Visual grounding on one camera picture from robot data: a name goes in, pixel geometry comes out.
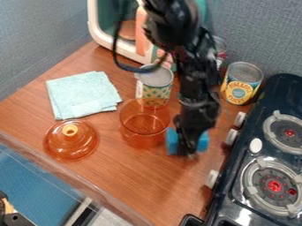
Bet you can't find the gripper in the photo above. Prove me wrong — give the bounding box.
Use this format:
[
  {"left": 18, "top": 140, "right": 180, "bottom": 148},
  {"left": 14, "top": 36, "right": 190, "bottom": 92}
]
[{"left": 163, "top": 94, "right": 223, "bottom": 157}]

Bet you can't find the orange pot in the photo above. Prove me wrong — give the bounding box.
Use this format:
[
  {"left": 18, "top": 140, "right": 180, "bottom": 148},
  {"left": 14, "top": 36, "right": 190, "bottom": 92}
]
[{"left": 117, "top": 98, "right": 174, "bottom": 149}]

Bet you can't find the green patterned can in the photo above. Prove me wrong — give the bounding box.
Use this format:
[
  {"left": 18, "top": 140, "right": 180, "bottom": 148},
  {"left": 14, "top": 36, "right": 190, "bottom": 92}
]
[{"left": 134, "top": 63, "right": 177, "bottom": 109}]

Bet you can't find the yellow can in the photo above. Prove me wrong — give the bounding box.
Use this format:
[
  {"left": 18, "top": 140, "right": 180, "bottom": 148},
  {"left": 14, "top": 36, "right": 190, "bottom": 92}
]
[{"left": 219, "top": 61, "right": 266, "bottom": 107}]

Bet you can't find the toy stove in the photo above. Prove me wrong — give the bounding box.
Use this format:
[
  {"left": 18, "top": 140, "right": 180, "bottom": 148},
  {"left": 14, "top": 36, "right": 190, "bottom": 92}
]
[{"left": 177, "top": 72, "right": 302, "bottom": 226}]

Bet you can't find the orange lid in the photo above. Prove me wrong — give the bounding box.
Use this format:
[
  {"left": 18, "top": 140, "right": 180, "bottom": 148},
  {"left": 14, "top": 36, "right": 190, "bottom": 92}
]
[{"left": 42, "top": 118, "right": 101, "bottom": 162}]

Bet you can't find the light blue cloth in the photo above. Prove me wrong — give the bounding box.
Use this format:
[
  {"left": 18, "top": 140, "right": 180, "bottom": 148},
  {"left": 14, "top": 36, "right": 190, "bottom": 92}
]
[{"left": 44, "top": 70, "right": 125, "bottom": 121}]

